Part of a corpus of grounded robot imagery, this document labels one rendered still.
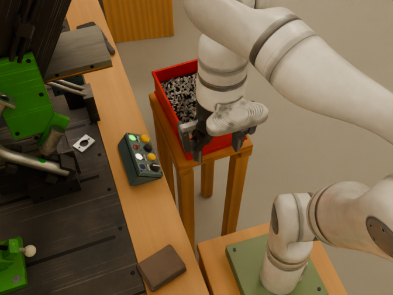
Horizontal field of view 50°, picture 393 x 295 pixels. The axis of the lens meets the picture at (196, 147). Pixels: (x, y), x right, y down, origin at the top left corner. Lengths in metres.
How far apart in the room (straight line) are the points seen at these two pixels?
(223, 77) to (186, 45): 2.40
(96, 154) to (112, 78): 0.32
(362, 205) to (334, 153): 2.03
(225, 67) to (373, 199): 0.25
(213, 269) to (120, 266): 0.23
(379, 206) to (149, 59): 2.55
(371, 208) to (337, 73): 0.13
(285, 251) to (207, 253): 0.34
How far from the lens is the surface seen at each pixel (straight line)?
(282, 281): 0.99
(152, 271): 1.03
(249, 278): 1.07
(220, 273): 1.11
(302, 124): 2.54
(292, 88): 0.44
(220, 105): 0.59
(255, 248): 1.10
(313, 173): 2.34
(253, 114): 0.59
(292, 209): 0.78
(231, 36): 0.47
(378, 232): 0.42
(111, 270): 1.08
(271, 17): 0.46
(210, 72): 0.56
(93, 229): 1.13
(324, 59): 0.43
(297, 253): 0.88
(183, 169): 1.34
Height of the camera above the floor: 1.90
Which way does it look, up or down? 54 degrees down
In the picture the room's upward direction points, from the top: straight up
